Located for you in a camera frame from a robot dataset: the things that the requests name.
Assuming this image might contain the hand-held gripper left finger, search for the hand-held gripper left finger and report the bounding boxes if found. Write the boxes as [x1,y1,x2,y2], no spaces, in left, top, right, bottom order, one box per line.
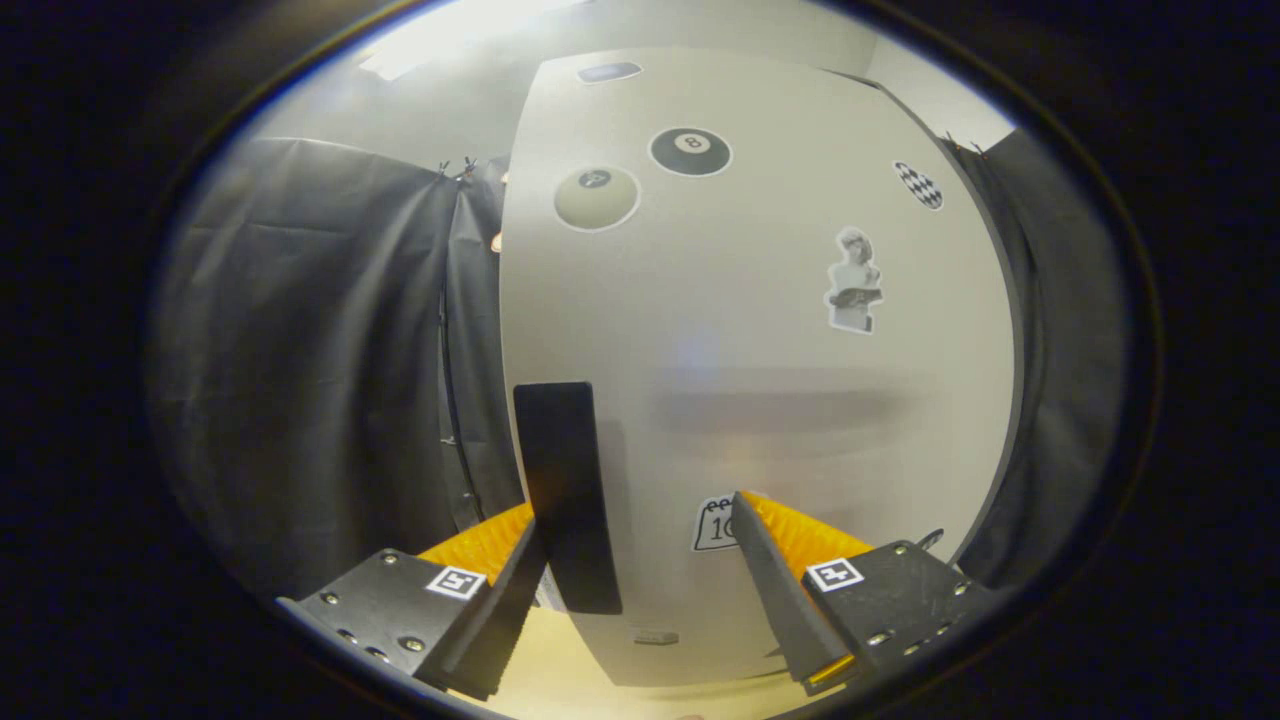
[275,502,549,703]

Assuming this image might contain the black door handle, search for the black door handle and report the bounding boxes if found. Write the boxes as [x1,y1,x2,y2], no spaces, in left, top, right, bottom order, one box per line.
[513,382,623,616]

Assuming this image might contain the light grey cabinet door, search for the light grey cabinet door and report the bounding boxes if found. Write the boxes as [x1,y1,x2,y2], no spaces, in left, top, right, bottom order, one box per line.
[498,45,1019,689]

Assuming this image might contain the black backdrop cloth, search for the black backdrop cloth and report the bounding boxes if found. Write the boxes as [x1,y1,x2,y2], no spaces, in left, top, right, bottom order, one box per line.
[150,125,1126,601]

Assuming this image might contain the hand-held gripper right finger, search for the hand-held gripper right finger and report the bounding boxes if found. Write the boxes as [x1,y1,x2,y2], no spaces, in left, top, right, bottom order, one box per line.
[730,490,1001,698]

